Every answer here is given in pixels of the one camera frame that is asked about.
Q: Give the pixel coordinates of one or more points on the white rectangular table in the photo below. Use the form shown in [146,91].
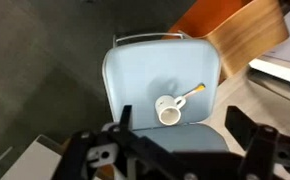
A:
[281,56]

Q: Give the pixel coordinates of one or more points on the yellow sharpie marker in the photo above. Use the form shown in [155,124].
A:
[194,91]

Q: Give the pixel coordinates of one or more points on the light blue padded chair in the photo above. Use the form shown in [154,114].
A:
[141,73]

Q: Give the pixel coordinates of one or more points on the white ceramic mug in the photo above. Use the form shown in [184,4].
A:
[167,111]

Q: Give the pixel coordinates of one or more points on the grey top counter table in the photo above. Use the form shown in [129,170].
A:
[35,160]

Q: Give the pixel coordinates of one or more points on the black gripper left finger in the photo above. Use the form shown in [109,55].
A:
[129,133]

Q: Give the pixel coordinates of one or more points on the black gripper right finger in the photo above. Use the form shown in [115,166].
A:
[248,128]

